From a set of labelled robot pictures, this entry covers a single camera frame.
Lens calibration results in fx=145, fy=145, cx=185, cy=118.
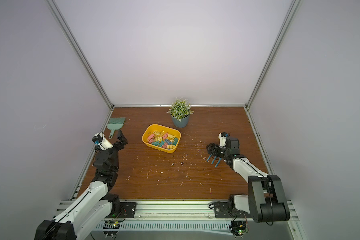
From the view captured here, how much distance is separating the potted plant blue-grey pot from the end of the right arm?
0.83 feet

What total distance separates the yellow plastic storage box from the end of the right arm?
0.22 metres

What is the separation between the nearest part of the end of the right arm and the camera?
2.23 ft

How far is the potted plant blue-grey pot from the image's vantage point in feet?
3.17

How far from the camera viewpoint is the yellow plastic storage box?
0.94m

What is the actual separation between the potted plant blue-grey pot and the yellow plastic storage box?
0.08m
